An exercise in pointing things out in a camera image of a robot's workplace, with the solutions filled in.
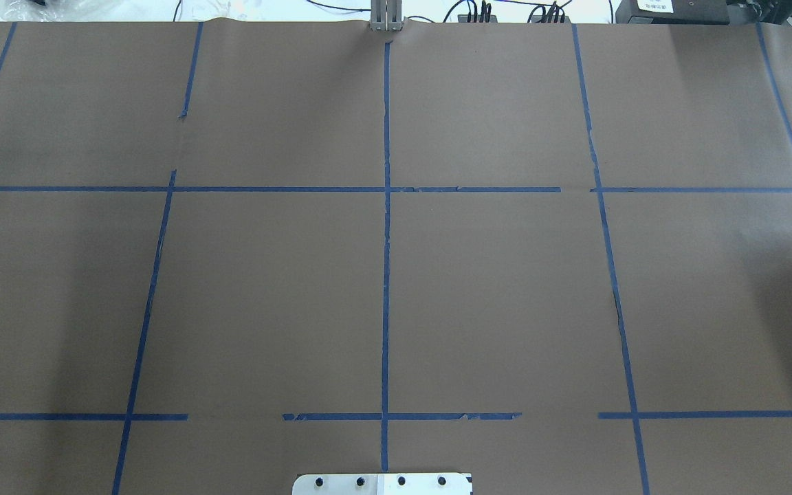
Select black computer box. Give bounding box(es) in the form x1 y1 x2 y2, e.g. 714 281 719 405
614 1 730 25

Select crumpled clear plastic wrap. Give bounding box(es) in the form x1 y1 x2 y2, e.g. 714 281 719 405
0 1 122 22

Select aluminium frame post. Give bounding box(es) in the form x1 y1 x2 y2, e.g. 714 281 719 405
370 0 404 32

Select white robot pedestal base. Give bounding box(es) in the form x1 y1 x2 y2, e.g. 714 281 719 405
291 472 474 494

